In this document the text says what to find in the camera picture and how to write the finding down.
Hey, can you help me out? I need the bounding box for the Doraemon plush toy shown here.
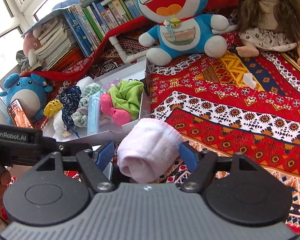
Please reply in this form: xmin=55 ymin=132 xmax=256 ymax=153
xmin=135 ymin=0 xmax=229 ymax=66

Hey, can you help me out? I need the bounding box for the row of upright books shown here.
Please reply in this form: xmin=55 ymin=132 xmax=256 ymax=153
xmin=64 ymin=0 xmax=238 ymax=44

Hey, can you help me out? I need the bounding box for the miniature bicycle model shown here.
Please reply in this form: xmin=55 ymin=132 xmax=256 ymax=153
xmin=88 ymin=60 xmax=120 ymax=79

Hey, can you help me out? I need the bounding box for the blue patterned scrunchie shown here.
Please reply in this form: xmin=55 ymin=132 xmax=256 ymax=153
xmin=58 ymin=86 xmax=82 ymax=138

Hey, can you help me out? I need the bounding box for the white foam block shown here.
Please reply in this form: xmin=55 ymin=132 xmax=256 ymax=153
xmin=76 ymin=76 xmax=94 ymax=93

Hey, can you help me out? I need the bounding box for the brown haired doll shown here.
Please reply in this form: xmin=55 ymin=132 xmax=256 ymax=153
xmin=236 ymin=0 xmax=300 ymax=66

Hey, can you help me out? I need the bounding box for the blue round plush toy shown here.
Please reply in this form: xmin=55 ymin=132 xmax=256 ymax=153
xmin=0 ymin=73 xmax=53 ymax=121

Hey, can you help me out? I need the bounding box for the pink plush toy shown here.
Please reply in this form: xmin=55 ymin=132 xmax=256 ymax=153
xmin=23 ymin=25 xmax=42 ymax=67

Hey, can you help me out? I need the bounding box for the grey knotted rope toy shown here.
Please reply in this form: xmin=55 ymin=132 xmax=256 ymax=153
xmin=16 ymin=50 xmax=31 ymax=73

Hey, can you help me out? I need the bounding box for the green and pink bow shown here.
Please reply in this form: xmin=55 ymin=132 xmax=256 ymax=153
xmin=100 ymin=80 xmax=144 ymax=126

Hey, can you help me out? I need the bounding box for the smartphone with lit screen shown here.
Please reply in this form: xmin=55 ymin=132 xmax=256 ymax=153
xmin=7 ymin=99 xmax=33 ymax=128

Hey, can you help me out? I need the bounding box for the white pvc pipe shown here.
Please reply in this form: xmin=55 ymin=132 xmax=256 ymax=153
xmin=109 ymin=36 xmax=149 ymax=64

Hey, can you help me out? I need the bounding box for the light blue face mask pack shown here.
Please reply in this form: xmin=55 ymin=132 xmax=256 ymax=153
xmin=87 ymin=91 xmax=101 ymax=135

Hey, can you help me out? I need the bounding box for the crumpled white paper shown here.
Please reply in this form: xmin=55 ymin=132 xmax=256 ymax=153
xmin=242 ymin=73 xmax=256 ymax=89

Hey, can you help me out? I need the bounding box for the stack of books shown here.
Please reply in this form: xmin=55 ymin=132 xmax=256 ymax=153
xmin=32 ymin=17 xmax=77 ymax=70

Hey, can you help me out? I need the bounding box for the white pink towel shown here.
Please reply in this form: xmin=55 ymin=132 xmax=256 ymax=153
xmin=117 ymin=118 xmax=184 ymax=184

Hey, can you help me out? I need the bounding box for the green checked scrunchie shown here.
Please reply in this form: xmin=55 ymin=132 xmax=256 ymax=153
xmin=71 ymin=83 xmax=105 ymax=128

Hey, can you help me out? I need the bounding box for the gold sequin bow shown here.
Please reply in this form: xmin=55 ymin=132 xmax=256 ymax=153
xmin=43 ymin=99 xmax=63 ymax=118

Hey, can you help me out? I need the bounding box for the white shallow box tray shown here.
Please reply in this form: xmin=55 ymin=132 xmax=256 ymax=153
xmin=43 ymin=57 xmax=151 ymax=146

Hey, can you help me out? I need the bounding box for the purple fluffy plush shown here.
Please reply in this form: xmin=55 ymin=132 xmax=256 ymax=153
xmin=102 ymin=79 xmax=121 ymax=93

